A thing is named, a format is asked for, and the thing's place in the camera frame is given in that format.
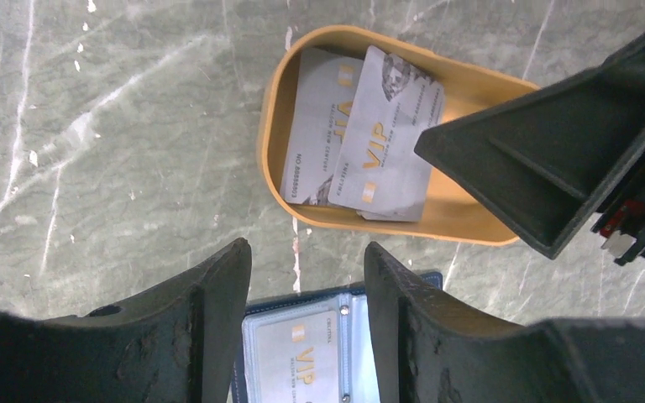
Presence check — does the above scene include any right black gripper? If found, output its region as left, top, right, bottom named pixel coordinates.
left=415, top=33, right=645, bottom=266

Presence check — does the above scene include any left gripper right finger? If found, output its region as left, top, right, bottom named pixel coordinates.
left=364, top=243, right=645, bottom=402

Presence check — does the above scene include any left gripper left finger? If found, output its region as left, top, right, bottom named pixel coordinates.
left=0, top=238, right=252, bottom=402

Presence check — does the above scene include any navy blue card holder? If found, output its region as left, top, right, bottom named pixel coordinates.
left=230, top=270, right=443, bottom=403

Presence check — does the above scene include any silver VIP card stack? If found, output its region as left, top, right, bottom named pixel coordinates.
left=281, top=48, right=363, bottom=206

